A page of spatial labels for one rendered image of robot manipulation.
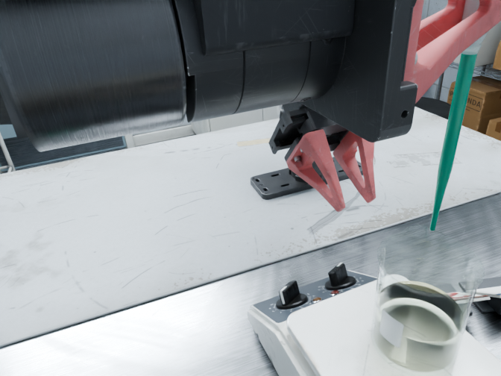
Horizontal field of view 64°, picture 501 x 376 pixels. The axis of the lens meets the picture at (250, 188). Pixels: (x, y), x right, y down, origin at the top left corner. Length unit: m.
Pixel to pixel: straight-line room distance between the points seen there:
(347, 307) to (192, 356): 0.17
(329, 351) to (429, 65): 0.22
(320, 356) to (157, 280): 0.27
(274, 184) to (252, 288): 0.23
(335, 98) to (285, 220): 0.46
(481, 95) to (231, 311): 2.58
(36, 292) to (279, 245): 0.31
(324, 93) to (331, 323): 0.22
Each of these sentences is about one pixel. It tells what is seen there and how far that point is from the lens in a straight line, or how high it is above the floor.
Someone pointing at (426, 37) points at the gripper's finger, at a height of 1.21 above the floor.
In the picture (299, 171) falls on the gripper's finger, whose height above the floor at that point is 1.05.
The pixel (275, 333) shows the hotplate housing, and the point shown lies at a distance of 0.36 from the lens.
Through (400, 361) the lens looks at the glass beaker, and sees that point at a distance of 0.31.
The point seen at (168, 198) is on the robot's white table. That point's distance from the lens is 0.69.
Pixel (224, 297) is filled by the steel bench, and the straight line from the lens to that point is 0.49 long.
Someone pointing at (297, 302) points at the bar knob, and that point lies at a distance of 0.40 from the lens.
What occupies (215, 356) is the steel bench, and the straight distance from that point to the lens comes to 0.44.
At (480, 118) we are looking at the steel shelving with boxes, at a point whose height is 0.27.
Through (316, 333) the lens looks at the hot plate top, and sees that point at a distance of 0.34.
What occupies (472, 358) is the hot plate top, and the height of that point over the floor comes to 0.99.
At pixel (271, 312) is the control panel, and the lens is 0.40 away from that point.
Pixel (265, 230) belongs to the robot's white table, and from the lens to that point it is 0.59.
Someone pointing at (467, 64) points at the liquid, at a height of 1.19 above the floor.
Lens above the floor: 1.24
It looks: 30 degrees down
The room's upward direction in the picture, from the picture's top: 4 degrees counter-clockwise
